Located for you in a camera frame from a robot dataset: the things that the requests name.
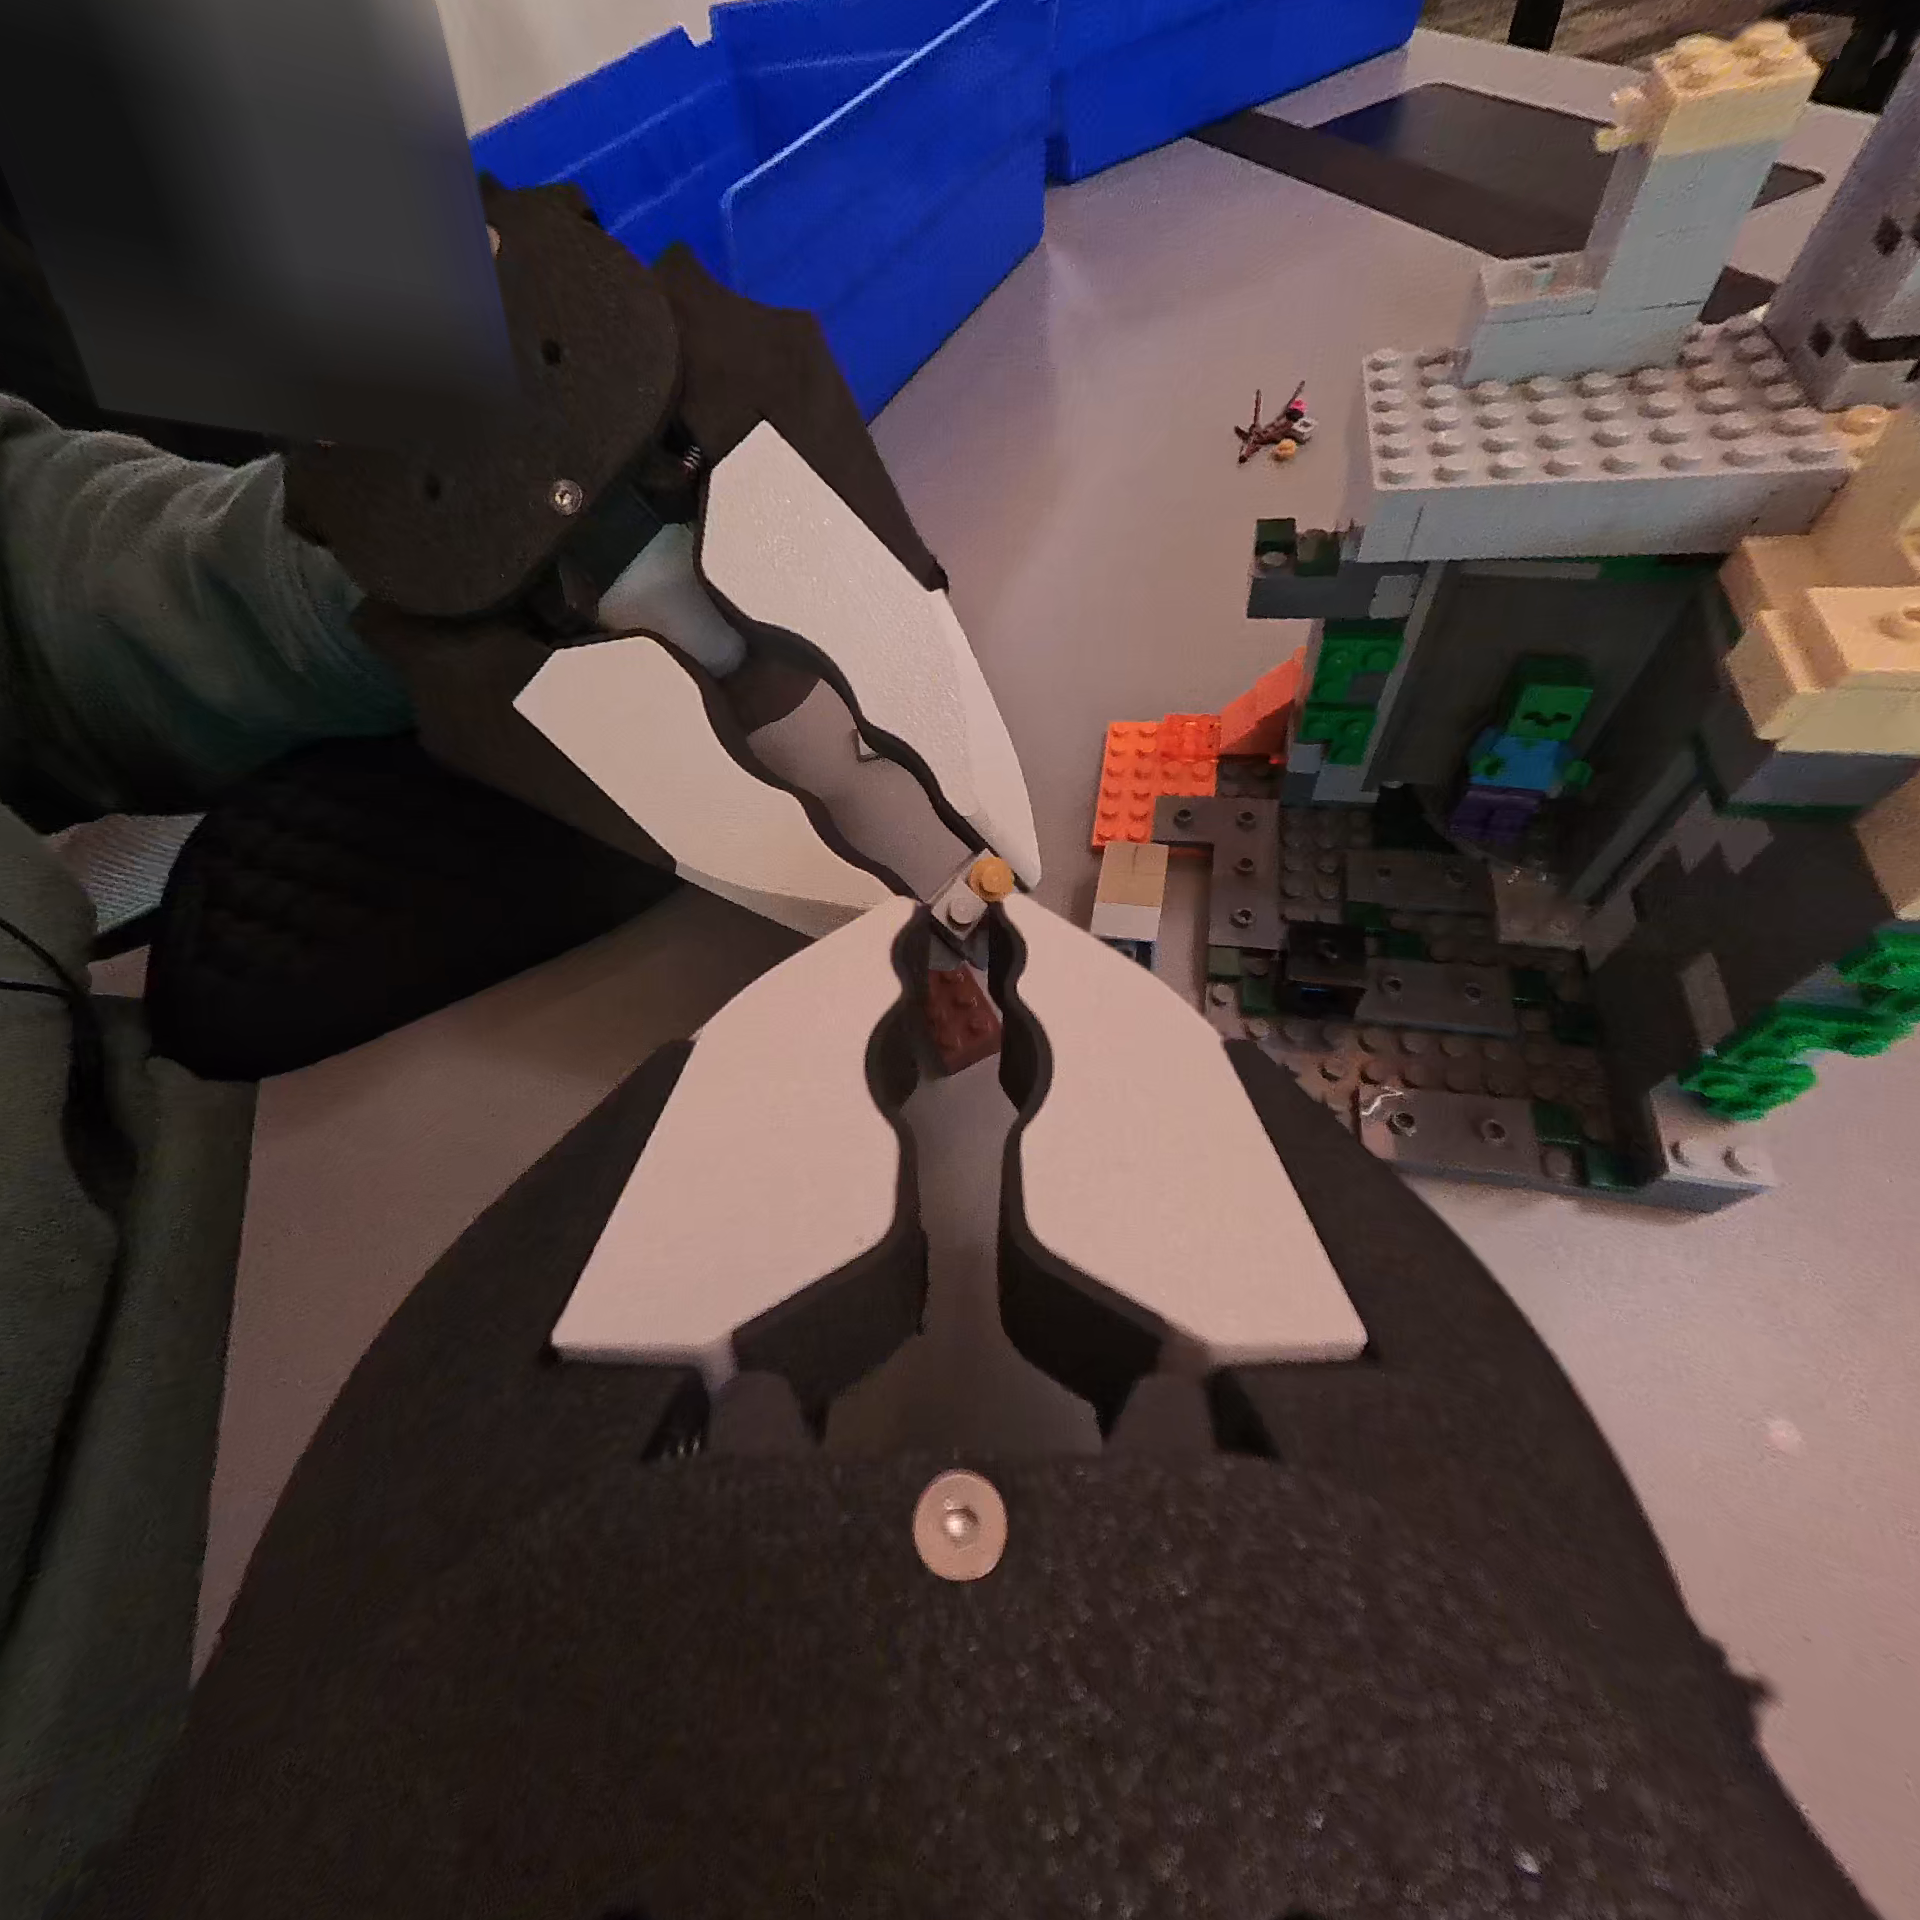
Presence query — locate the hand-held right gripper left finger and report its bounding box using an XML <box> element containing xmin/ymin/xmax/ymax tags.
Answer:
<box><xmin>549</xmin><ymin>896</ymin><xmax>927</xmax><ymax>1445</ymax></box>

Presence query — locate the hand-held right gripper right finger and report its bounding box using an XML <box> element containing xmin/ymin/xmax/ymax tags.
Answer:
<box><xmin>987</xmin><ymin>892</ymin><xmax>1374</xmax><ymax>1445</ymax></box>

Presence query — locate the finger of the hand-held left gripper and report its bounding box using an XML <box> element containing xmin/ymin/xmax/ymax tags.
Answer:
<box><xmin>695</xmin><ymin>415</ymin><xmax>1045</xmax><ymax>890</ymax></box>
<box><xmin>510</xmin><ymin>634</ymin><xmax>942</xmax><ymax>942</ymax></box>

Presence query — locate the reddish brown toy brick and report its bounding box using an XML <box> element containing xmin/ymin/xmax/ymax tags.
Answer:
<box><xmin>919</xmin><ymin>967</ymin><xmax>1002</xmax><ymax>1076</ymax></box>

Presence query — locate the toy brick building model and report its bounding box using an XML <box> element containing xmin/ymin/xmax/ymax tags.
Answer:
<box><xmin>1092</xmin><ymin>23</ymin><xmax>1920</xmax><ymax>1213</ymax></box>

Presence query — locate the person's left forearm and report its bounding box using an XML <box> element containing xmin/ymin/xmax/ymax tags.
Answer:
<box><xmin>0</xmin><ymin>398</ymin><xmax>413</xmax><ymax>812</ymax></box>

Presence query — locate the grey desk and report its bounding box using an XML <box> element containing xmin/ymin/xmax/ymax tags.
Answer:
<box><xmin>195</xmin><ymin>30</ymin><xmax>1920</xmax><ymax>1920</ymax></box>

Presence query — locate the tan white toy brick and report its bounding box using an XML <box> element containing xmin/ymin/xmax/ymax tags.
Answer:
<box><xmin>1090</xmin><ymin>839</ymin><xmax>1173</xmax><ymax>962</ymax></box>

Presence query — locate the black wrist rest pad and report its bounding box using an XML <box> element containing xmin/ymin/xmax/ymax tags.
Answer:
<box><xmin>141</xmin><ymin>736</ymin><xmax>677</xmax><ymax>1082</ymax></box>

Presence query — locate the green zombie toy minifigure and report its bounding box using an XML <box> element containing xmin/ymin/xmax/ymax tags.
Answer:
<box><xmin>1451</xmin><ymin>661</ymin><xmax>1595</xmax><ymax>840</ymax></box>

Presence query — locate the person's dark green hoodie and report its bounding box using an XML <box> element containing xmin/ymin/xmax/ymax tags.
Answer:
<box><xmin>0</xmin><ymin>810</ymin><xmax>256</xmax><ymax>1920</ymax></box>

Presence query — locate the black cord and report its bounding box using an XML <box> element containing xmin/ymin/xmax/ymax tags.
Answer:
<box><xmin>0</xmin><ymin>915</ymin><xmax>108</xmax><ymax>1142</ymax></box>

